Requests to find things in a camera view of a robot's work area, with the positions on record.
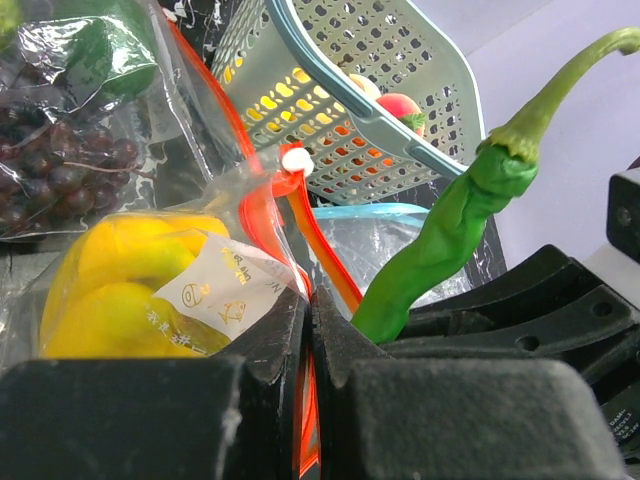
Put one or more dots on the yellow pear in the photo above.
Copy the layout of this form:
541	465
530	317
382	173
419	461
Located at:
369	88

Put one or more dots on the green avocado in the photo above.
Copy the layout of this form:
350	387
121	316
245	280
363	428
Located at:
113	48

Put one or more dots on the orange peach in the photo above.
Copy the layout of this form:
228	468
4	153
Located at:
404	109

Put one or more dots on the clear zip bag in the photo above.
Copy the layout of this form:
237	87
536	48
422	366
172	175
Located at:
185	126
365	237
234	281

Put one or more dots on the clear zip top bag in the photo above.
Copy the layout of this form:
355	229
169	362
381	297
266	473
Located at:
185	126

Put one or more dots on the teal plastic basket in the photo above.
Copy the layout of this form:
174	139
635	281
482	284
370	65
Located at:
285	66

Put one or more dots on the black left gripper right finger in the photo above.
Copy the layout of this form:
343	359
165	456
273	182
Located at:
448	418

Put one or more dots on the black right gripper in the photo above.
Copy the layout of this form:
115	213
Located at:
549	306

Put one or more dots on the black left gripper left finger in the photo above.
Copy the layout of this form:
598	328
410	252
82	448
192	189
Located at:
235	415

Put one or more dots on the yellow bananas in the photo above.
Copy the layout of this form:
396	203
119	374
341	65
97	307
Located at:
101	301

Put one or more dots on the dark red grapes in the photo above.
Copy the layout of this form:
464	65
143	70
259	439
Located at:
56	167

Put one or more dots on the green cucumber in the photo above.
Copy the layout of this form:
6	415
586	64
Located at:
506	164

